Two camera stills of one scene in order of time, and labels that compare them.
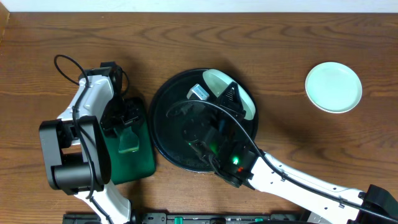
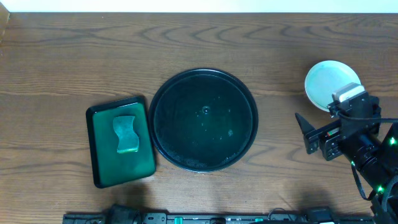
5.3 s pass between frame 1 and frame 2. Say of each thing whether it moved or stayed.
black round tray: stayed
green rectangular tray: stayed
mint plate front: moved
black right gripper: moved
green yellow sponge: stayed
